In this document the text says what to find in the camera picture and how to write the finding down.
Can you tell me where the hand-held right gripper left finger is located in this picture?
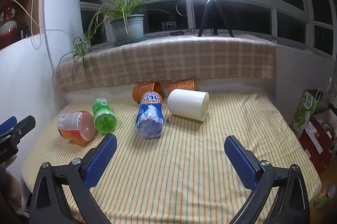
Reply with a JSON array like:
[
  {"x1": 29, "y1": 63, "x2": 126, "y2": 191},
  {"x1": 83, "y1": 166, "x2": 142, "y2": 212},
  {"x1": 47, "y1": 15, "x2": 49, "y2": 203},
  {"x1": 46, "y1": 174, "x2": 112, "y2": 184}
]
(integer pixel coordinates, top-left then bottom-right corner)
[{"x1": 28, "y1": 133, "x2": 118, "y2": 224}]

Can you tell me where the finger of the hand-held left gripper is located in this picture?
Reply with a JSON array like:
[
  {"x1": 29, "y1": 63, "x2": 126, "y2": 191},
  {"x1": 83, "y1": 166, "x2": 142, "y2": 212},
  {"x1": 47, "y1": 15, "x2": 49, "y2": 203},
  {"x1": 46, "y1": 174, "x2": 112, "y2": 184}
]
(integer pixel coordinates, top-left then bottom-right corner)
[
  {"x1": 0, "y1": 116, "x2": 18, "y2": 135},
  {"x1": 0, "y1": 115, "x2": 36, "y2": 145}
]

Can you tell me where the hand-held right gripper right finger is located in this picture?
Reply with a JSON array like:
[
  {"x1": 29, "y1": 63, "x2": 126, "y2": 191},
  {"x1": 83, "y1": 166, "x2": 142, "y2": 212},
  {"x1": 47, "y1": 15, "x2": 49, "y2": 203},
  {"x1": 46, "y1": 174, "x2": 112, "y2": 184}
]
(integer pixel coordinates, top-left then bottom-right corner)
[{"x1": 224, "y1": 135, "x2": 311, "y2": 224}]

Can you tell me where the white cup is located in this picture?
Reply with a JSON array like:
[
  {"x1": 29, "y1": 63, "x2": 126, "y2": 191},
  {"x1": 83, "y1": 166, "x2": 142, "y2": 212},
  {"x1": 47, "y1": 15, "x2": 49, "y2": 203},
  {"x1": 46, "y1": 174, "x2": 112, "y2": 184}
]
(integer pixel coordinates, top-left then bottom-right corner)
[{"x1": 168, "y1": 89, "x2": 210, "y2": 122}]

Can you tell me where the orange cup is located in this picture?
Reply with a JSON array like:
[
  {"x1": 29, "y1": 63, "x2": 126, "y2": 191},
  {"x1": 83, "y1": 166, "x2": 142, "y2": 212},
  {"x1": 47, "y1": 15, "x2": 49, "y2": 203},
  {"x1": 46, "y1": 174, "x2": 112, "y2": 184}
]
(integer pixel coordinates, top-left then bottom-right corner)
[
  {"x1": 132, "y1": 81, "x2": 164, "y2": 103},
  {"x1": 168, "y1": 79, "x2": 197, "y2": 95}
]

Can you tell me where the beige fuzzy cloth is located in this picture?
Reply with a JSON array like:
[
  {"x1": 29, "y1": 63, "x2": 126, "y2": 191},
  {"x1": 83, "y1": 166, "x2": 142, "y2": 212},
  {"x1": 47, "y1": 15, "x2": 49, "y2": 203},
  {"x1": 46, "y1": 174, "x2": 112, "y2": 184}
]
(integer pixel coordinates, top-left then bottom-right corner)
[{"x1": 4, "y1": 173, "x2": 23, "y2": 214}]

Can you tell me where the green plastic bottle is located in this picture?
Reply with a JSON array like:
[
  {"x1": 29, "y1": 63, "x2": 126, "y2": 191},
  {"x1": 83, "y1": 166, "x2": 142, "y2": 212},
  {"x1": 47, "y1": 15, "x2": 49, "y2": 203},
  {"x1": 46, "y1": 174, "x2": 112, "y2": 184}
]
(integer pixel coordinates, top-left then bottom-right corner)
[{"x1": 91, "y1": 98, "x2": 117, "y2": 134}]

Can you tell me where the orange plastic bottle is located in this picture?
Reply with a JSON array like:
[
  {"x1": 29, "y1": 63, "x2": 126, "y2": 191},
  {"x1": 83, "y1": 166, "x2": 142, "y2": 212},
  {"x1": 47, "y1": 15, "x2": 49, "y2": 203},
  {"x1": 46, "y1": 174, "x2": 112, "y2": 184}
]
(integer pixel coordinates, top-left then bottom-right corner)
[{"x1": 57, "y1": 111, "x2": 96, "y2": 142}]

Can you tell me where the blue label plastic bottle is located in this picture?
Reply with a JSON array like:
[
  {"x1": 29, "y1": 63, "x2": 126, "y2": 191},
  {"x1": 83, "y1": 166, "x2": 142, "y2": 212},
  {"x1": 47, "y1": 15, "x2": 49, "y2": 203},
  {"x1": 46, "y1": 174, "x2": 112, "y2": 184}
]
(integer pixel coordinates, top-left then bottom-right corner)
[{"x1": 135, "y1": 91, "x2": 165, "y2": 140}]

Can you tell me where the striped yellow bedsheet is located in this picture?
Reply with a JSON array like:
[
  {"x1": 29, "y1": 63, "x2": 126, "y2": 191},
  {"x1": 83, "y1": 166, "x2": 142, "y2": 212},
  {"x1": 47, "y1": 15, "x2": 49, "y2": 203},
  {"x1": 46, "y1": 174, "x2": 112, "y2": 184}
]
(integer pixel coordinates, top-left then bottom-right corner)
[{"x1": 21, "y1": 93, "x2": 323, "y2": 224}]

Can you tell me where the red cardboard box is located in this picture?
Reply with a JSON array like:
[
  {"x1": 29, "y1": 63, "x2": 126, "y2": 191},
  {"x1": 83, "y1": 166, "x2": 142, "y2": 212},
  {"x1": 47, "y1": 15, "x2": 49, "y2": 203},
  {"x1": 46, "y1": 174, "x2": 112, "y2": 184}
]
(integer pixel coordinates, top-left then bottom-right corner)
[{"x1": 298, "y1": 110, "x2": 337, "y2": 175}]

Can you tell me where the green paper bag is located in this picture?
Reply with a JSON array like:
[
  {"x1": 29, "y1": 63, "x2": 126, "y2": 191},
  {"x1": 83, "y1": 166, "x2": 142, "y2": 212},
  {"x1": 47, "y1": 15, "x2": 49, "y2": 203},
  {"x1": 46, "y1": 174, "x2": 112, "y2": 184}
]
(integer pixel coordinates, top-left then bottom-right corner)
[{"x1": 290, "y1": 89, "x2": 329, "y2": 138}]

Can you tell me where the green snack packet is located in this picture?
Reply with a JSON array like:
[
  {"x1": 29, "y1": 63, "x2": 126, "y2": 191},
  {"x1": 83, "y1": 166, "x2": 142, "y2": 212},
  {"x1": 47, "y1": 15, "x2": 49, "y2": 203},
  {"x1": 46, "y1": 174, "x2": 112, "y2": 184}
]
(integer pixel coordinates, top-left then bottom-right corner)
[{"x1": 313, "y1": 183, "x2": 336, "y2": 210}]

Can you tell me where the red and white ornament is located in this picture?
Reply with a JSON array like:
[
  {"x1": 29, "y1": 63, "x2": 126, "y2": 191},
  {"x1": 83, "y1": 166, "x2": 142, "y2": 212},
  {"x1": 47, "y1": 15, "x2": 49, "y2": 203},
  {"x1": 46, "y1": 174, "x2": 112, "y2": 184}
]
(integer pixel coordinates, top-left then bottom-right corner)
[{"x1": 0, "y1": 0, "x2": 20, "y2": 42}]

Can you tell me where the plaid beige blanket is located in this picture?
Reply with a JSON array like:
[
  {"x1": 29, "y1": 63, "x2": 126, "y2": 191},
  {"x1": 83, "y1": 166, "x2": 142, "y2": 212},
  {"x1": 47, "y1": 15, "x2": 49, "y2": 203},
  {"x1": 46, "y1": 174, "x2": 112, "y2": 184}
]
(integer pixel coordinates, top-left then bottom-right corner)
[{"x1": 54, "y1": 36, "x2": 275, "y2": 93}]

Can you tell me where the potted spider plant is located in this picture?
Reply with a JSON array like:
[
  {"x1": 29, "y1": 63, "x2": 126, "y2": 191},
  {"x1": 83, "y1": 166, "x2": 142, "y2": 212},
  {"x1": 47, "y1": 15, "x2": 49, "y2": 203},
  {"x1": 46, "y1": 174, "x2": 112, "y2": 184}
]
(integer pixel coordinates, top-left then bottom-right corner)
[{"x1": 54, "y1": 0, "x2": 158, "y2": 70}]

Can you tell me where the black cable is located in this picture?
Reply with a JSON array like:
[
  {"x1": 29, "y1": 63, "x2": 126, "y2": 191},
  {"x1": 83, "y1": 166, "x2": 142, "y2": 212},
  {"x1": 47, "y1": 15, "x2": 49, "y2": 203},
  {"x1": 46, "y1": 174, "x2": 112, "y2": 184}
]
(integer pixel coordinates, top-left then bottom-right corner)
[{"x1": 87, "y1": 28, "x2": 197, "y2": 53}]

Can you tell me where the white window frame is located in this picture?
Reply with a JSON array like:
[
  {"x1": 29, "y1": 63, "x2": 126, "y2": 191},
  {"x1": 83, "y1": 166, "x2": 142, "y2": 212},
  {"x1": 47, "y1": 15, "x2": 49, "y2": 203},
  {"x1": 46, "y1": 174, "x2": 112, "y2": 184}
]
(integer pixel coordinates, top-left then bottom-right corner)
[{"x1": 79, "y1": 0, "x2": 337, "y2": 59}]

